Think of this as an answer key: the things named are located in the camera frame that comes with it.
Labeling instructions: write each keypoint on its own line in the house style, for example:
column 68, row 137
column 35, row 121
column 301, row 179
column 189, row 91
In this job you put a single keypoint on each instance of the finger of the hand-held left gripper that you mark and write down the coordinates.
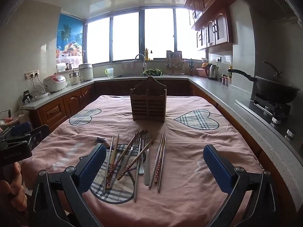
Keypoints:
column 39, row 132
column 20, row 128

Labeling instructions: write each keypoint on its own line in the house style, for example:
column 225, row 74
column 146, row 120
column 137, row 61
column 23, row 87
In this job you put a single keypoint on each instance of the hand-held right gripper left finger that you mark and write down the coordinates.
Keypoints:
column 93, row 167

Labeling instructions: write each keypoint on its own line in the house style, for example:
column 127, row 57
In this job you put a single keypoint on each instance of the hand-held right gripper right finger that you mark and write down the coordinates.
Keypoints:
column 217, row 167

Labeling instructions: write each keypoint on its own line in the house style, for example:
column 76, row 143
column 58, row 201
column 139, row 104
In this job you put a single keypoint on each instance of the silver metal chopstick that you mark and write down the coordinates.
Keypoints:
column 162, row 170
column 153, row 170
column 136, row 184
column 111, row 146

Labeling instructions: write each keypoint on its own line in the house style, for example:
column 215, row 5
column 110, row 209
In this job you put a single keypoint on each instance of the silver metal fork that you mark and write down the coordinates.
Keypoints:
column 135, row 147
column 127, row 157

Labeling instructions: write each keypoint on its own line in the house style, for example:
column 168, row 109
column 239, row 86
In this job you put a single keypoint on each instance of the silver metal spoon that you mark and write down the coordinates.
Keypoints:
column 143, row 133

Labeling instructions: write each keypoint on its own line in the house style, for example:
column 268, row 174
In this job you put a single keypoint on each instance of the wooden utensil holder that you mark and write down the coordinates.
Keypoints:
column 148, row 106

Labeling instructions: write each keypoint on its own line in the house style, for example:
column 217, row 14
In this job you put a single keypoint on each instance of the person's left hand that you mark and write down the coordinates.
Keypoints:
column 14, row 189

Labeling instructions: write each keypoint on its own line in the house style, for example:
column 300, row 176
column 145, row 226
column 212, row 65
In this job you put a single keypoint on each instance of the wooden lower cabinets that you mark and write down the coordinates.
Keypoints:
column 54, row 111

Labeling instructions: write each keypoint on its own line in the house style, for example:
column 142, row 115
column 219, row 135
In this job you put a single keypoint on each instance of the wooden cabinets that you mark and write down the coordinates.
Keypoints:
column 54, row 111
column 213, row 28

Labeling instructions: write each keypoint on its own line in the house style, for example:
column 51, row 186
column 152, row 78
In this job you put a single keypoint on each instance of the small black stand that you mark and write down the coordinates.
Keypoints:
column 27, row 96

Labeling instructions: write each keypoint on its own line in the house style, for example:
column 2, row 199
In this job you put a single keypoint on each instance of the pink heart-print tablecloth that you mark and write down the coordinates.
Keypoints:
column 189, row 146

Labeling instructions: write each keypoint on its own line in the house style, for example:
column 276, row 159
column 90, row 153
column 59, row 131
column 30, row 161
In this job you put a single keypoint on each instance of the red and white rice cooker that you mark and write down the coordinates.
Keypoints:
column 54, row 83

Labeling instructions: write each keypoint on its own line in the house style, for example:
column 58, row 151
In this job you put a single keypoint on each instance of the small white electric pot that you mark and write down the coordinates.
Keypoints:
column 74, row 78

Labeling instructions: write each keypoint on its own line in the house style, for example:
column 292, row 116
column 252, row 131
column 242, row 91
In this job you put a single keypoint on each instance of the gas stove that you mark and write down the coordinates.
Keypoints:
column 267, row 110

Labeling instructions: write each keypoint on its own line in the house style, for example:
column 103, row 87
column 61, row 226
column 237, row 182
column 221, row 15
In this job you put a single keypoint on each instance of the condiment jar set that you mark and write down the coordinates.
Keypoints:
column 225, row 80

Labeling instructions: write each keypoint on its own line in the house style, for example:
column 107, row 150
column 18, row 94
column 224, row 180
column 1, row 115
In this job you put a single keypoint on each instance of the green and white pitcher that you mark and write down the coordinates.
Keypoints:
column 109, row 73

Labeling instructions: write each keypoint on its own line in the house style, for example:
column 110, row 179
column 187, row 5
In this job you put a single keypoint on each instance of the stainless electric kettle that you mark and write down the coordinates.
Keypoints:
column 211, row 72

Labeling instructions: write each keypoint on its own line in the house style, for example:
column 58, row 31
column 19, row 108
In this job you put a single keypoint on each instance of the pink plastic basin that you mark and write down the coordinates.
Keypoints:
column 201, row 72

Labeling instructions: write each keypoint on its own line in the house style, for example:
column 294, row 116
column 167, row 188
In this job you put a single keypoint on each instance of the kitchen sink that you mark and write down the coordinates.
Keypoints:
column 125, row 76

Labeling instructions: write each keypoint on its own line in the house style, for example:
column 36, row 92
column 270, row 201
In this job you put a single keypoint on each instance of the black wok with lid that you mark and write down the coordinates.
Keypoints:
column 274, row 87

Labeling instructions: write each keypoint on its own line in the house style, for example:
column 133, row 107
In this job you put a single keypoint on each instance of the orange bowl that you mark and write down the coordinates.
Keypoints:
column 204, row 65

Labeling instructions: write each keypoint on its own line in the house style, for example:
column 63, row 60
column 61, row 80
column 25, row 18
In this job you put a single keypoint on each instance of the knife and tool crock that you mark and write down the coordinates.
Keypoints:
column 191, row 67

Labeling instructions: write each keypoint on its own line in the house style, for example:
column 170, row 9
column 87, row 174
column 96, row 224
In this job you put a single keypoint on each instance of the pink dish cloth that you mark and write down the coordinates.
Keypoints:
column 127, row 65

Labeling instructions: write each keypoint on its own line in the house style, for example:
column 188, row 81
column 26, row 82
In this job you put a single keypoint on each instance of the green leafy vegetables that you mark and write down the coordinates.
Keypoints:
column 152, row 71

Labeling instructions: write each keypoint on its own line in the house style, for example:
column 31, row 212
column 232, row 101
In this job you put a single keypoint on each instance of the metal dish rack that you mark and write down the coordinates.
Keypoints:
column 175, row 62

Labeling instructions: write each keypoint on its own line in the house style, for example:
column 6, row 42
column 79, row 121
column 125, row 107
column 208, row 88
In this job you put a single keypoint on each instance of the curved metal faucet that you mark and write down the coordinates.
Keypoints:
column 143, row 62

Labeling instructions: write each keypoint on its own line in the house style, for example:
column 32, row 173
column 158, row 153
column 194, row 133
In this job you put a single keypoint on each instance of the yellow oil bottle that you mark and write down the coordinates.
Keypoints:
column 146, row 54

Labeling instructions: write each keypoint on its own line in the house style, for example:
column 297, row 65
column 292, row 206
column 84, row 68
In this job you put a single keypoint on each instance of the small dark-cap bottle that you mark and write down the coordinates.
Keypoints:
column 151, row 56

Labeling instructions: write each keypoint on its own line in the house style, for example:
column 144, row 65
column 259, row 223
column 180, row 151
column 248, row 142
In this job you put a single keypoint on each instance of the large kitchen window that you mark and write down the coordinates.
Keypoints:
column 125, row 37

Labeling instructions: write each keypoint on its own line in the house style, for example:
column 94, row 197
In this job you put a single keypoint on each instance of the wooden upper cabinets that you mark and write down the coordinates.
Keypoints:
column 213, row 28

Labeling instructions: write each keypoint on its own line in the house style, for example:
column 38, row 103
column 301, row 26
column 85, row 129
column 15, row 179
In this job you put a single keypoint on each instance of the range hood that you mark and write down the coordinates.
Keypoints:
column 279, row 0

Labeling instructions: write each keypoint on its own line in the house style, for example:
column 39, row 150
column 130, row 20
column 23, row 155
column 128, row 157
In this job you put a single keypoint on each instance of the row of wall sockets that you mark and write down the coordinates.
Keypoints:
column 32, row 74

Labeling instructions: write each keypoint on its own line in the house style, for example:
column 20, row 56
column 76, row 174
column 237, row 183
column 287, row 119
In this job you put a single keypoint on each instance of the fruit print wall poster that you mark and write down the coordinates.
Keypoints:
column 69, row 35

